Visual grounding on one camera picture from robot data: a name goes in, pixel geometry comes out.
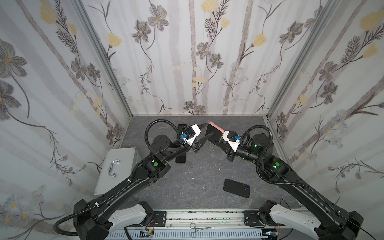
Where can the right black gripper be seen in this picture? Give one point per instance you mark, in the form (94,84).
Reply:
(224,144)

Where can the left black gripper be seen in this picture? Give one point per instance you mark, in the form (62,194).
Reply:
(195,145)

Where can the black phone case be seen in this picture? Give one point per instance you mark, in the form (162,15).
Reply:
(181,127)

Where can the purple phone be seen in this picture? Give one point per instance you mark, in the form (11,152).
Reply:
(181,158)

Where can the black phone face down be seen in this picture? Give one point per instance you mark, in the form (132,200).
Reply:
(236,188)

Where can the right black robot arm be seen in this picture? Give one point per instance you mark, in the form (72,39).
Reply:
(327,221)

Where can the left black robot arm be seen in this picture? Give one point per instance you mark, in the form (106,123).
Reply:
(91,220)

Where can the silver metal case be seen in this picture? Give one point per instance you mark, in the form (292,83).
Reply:
(117,166)

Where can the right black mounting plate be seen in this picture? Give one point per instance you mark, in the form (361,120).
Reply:
(256,219)

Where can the black mounting plate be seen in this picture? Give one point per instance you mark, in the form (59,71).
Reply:
(159,219)
(256,219)

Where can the metal scissors forceps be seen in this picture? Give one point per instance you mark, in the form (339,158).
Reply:
(195,230)

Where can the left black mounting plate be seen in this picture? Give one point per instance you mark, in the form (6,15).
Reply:
(159,219)

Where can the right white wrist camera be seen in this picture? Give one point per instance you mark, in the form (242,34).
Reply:
(233,139)

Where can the white slotted cable duct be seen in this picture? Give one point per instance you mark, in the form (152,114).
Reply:
(209,234)

